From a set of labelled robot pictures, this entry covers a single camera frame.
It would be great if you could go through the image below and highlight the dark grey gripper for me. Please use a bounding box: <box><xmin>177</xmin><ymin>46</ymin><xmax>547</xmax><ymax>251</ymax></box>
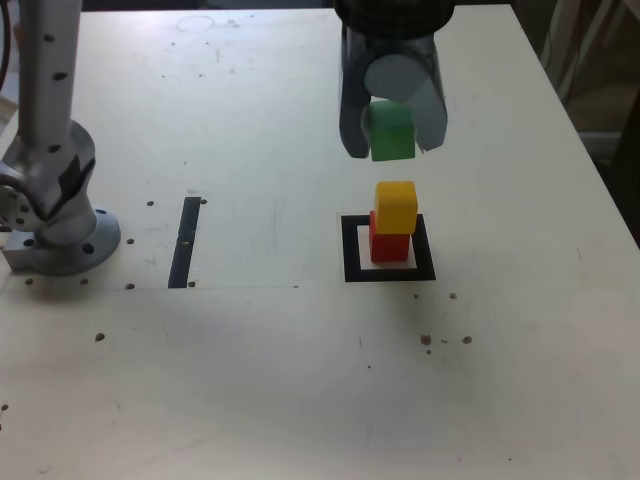
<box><xmin>338</xmin><ymin>26</ymin><xmax>448</xmax><ymax>162</ymax></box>

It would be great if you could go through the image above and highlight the green cube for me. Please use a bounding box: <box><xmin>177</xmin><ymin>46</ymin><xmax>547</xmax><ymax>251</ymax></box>
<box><xmin>366</xmin><ymin>99</ymin><xmax>418</xmax><ymax>163</ymax></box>

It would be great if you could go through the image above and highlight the yellow cube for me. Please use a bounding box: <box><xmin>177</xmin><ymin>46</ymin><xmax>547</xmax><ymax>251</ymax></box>
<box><xmin>373</xmin><ymin>180</ymin><xmax>419</xmax><ymax>235</ymax></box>

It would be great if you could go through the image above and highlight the red cube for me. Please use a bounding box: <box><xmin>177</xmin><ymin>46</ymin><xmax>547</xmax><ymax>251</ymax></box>
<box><xmin>368</xmin><ymin>210</ymin><xmax>413</xmax><ymax>264</ymax></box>

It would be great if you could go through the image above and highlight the black tape square outline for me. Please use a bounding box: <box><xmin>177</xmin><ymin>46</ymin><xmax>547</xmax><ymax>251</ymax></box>
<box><xmin>340</xmin><ymin>213</ymin><xmax>438</xmax><ymax>284</ymax></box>

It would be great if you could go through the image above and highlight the dark furniture piece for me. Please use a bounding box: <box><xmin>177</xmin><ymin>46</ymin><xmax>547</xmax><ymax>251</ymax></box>
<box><xmin>612</xmin><ymin>99</ymin><xmax>640</xmax><ymax>211</ymax></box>

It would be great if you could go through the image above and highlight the black tape strip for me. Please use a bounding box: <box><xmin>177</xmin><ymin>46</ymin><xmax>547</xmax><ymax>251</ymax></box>
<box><xmin>167</xmin><ymin>196</ymin><xmax>202</xmax><ymax>290</ymax></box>

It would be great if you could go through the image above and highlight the white metal frame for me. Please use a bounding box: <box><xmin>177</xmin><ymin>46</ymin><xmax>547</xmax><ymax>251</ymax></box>
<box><xmin>537</xmin><ymin>0</ymin><xmax>640</xmax><ymax>101</ymax></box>

